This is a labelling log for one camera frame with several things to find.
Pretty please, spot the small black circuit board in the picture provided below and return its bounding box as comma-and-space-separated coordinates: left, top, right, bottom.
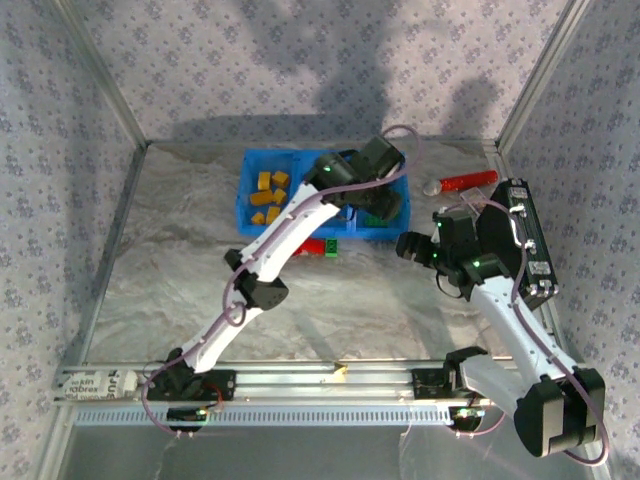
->
166, 406, 210, 422
448, 405, 487, 431

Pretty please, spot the blue three-compartment plastic bin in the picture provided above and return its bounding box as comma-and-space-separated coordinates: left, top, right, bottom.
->
234, 148, 412, 242

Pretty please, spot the black briefcase with silver handle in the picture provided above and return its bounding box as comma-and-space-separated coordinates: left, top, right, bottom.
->
474, 177, 559, 311

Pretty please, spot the aluminium frame post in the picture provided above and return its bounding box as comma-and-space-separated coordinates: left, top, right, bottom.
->
497, 0, 594, 150
52, 0, 151, 149

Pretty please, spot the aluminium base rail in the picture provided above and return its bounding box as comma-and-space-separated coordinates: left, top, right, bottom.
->
53, 360, 597, 405

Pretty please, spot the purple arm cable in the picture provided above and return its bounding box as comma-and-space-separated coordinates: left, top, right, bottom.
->
439, 199, 612, 467
141, 124, 425, 440

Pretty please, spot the white printed paper label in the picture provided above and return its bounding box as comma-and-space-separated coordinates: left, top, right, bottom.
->
62, 369, 136, 401

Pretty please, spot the grey slotted cable duct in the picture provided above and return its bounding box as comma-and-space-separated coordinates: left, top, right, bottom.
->
72, 401, 454, 427

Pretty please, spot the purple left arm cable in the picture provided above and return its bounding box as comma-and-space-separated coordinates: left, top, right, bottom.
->
141, 124, 425, 440

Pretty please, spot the long red lego brick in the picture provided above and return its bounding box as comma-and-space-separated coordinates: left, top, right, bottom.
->
293, 238, 327, 257

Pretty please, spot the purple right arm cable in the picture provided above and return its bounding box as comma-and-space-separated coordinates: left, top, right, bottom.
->
439, 199, 612, 467

